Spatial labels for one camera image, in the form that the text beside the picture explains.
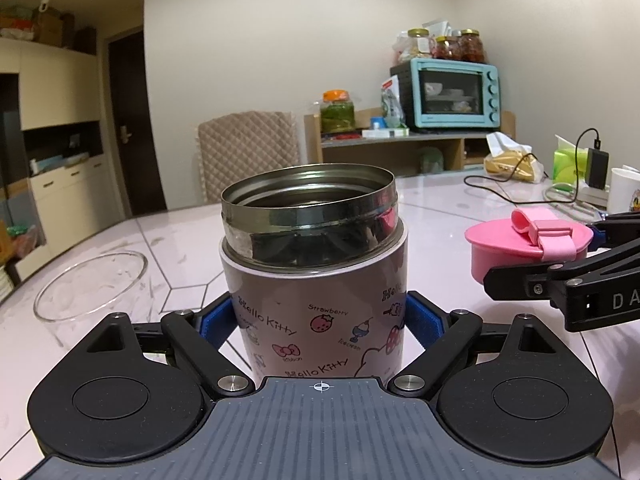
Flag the yellow plastic bag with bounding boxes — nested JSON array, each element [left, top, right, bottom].
[[483, 132, 546, 184]]

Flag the white and red package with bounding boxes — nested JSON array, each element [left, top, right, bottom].
[[380, 74, 407, 129]]

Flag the orange-lidded green pickle jar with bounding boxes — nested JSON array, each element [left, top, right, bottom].
[[320, 89, 356, 136]]

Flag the black power adapter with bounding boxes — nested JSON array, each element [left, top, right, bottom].
[[585, 147, 610, 190]]

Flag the cream and black cabinet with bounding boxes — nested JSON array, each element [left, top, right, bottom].
[[0, 37, 115, 271]]

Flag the light blue toaster oven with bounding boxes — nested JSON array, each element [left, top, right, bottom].
[[389, 58, 503, 131]]

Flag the beige quilted chair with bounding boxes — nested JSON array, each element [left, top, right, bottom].
[[197, 110, 301, 206]]

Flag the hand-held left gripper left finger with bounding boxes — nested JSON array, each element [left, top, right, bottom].
[[85, 294, 255, 395]]

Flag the green tissue box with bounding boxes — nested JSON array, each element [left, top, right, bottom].
[[552, 135, 609, 184]]

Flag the dark brown door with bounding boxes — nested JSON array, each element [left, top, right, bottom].
[[107, 30, 168, 219]]

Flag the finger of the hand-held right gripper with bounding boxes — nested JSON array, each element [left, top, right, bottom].
[[587, 211, 640, 252], [482, 241, 640, 306]]

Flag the jar with green lid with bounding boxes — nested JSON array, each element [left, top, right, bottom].
[[406, 28, 433, 59]]

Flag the pink printed steel bottle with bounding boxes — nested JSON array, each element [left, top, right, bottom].
[[219, 162, 409, 382]]

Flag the large jar of red preserves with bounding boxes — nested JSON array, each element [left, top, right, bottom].
[[458, 29, 486, 64]]

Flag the pink bottle cap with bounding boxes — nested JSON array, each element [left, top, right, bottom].
[[464, 207, 594, 284]]

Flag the white cup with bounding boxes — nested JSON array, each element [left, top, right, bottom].
[[607, 167, 640, 216]]

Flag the wooden shelf unit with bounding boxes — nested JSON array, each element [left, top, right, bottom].
[[303, 110, 516, 179]]

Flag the cardboard boxes on cabinet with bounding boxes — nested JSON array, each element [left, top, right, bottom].
[[0, 5, 99, 56]]

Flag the small jar of red preserves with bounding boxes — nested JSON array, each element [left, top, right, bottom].
[[434, 36, 461, 61]]

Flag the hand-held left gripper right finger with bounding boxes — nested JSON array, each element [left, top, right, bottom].
[[389, 291, 558, 395]]

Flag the clear dimpled glass cup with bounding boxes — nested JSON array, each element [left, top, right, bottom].
[[33, 251, 150, 348]]

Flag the black cable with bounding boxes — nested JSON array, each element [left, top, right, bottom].
[[463, 127, 602, 206]]

